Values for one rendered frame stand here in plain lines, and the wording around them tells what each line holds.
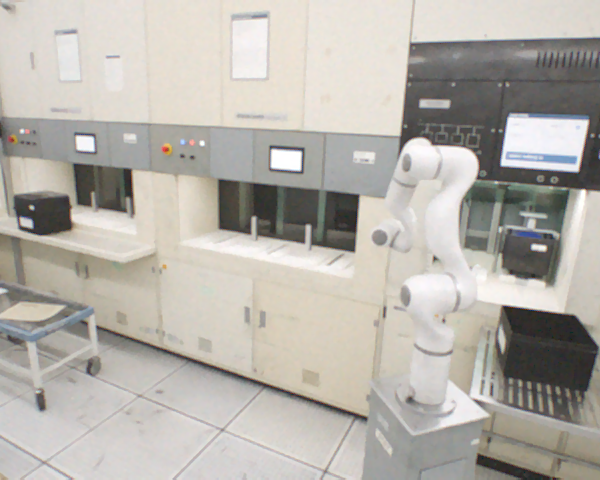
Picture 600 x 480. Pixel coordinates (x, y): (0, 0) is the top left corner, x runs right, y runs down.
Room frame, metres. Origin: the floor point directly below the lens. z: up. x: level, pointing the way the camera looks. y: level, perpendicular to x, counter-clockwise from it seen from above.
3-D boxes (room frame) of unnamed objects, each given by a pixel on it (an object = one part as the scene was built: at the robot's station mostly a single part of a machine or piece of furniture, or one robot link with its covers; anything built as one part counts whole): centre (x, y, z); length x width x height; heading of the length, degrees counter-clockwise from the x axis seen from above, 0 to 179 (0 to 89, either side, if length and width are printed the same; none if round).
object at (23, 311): (2.26, 1.60, 0.47); 0.31 x 0.23 x 0.02; 86
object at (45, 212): (2.85, 1.83, 0.93); 0.30 x 0.28 x 0.26; 62
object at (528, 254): (2.07, -1.14, 1.06); 0.24 x 0.20 x 0.32; 65
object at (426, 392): (1.19, -0.42, 0.85); 0.19 x 0.19 x 0.18
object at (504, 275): (2.08, -1.14, 0.89); 0.22 x 0.21 x 0.04; 155
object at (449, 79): (2.15, -0.99, 0.98); 0.95 x 0.88 x 1.95; 155
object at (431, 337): (1.18, -0.39, 1.07); 0.19 x 0.12 x 0.24; 105
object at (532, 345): (1.41, -0.90, 0.85); 0.28 x 0.28 x 0.17; 73
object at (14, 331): (2.36, 1.75, 0.24); 0.97 x 0.52 x 0.48; 68
